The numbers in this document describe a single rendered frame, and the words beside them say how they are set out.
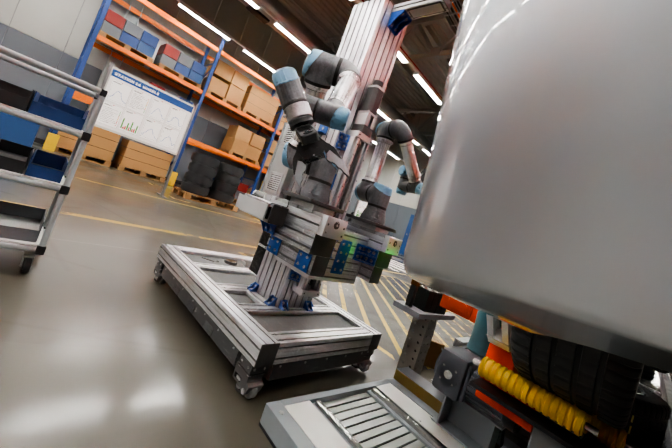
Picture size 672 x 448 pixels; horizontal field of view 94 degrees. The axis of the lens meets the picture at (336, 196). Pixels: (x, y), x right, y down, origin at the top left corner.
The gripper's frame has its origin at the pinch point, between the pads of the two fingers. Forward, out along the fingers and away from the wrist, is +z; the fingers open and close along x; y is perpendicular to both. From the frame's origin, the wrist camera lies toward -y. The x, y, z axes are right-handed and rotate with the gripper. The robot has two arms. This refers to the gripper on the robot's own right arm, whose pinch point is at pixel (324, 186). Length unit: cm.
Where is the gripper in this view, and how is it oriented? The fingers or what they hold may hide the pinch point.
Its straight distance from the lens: 86.5
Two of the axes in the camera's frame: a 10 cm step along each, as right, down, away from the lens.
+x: -9.4, 3.3, -1.1
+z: 3.4, 9.4, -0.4
